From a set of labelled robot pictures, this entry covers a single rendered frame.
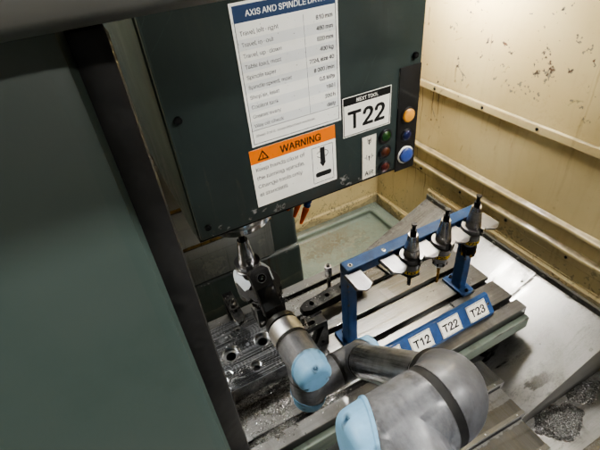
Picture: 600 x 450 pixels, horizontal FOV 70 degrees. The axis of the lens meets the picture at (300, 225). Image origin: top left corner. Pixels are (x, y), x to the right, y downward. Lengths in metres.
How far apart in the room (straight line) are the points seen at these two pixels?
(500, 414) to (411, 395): 0.95
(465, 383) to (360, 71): 0.48
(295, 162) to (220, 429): 0.57
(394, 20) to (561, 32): 0.80
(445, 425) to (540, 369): 1.05
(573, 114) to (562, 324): 0.68
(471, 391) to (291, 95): 0.48
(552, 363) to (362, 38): 1.24
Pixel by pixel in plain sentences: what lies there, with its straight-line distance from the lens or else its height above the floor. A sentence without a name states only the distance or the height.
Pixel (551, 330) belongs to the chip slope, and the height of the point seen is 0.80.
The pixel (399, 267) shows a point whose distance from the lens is 1.15.
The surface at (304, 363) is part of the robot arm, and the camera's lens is 0.87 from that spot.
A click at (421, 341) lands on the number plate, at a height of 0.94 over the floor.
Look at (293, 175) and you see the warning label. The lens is 0.72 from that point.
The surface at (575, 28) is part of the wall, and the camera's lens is 1.45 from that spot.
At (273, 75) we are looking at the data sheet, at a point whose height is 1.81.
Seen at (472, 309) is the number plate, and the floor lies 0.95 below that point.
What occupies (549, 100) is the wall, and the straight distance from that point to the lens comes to 1.52.
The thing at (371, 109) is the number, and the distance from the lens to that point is 0.76.
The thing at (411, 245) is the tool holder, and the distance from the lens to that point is 1.14.
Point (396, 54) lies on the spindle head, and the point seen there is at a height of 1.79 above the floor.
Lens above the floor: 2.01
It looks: 38 degrees down
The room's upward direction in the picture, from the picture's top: 6 degrees counter-clockwise
